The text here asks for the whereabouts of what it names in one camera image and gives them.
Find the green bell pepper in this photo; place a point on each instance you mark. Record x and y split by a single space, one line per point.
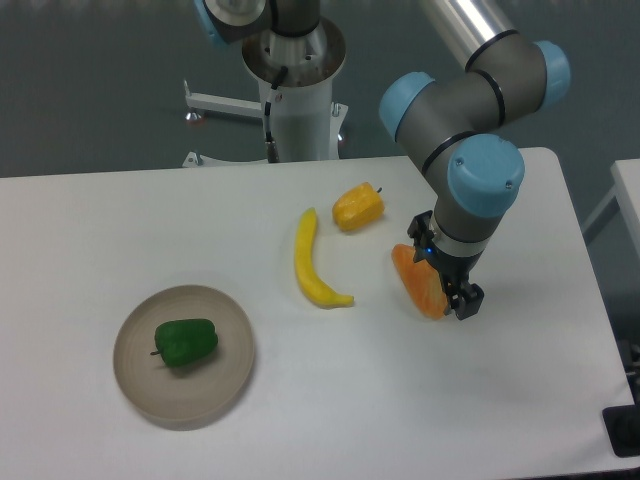
183 342

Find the white side table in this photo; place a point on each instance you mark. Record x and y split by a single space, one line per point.
622 197

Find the yellow banana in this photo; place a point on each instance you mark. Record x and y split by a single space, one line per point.
311 285

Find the black clamp device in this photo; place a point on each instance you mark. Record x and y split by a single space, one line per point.
622 426

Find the yellow bell pepper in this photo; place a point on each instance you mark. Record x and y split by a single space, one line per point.
358 207

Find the orange segment toy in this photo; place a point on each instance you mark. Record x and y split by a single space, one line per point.
421 281

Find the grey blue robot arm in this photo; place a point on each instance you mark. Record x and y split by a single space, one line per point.
447 130

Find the beige round plate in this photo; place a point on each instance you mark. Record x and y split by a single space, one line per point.
195 395

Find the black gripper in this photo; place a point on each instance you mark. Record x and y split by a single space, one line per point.
452 259

